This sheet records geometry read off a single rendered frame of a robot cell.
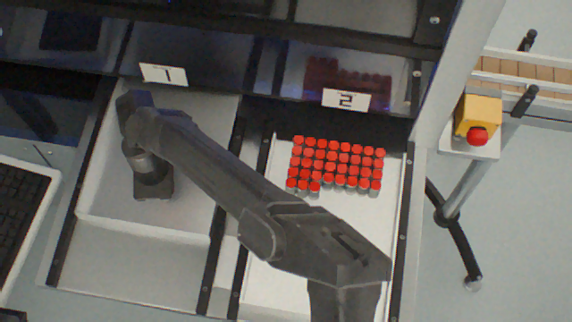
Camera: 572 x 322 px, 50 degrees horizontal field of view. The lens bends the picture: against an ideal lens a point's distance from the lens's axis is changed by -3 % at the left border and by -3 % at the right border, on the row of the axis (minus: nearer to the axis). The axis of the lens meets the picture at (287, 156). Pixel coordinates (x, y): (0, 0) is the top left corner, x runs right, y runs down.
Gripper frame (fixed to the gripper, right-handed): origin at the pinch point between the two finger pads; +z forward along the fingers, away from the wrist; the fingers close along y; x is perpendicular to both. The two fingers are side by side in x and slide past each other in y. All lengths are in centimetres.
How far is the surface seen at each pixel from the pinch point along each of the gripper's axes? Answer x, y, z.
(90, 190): 14.8, 2.9, 4.0
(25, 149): 43, 31, 37
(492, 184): -98, 31, 94
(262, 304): -17.0, -22.7, 1.2
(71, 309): 47, 0, 92
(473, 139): -58, 1, -7
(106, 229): 11.5, -5.2, 4.3
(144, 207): 4.1, -1.4, 4.1
